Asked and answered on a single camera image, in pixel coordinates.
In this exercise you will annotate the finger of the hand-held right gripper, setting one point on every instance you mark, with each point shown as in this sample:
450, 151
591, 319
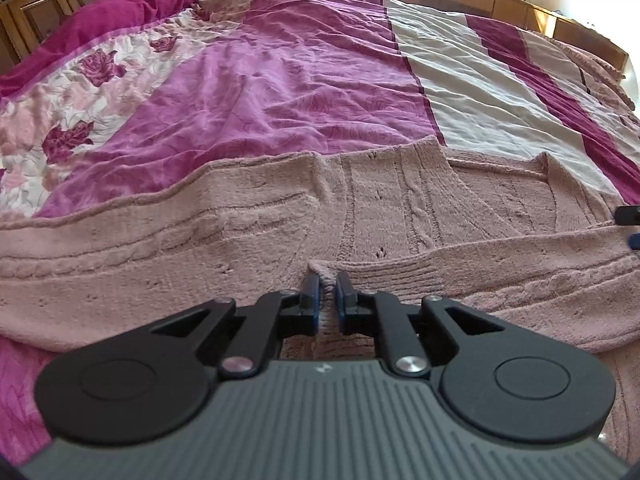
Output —
629, 215
635, 241

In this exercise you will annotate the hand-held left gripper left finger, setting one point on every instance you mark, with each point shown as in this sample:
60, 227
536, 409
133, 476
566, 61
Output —
313, 302

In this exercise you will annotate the magenta pillow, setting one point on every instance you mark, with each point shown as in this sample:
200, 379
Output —
125, 5

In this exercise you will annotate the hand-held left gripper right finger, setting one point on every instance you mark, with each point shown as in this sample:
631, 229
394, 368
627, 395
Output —
342, 302

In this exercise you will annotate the pink floral bedspread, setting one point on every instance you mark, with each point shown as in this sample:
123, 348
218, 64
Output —
300, 85

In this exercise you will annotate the pink knit sweater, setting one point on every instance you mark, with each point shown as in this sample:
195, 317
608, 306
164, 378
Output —
400, 200

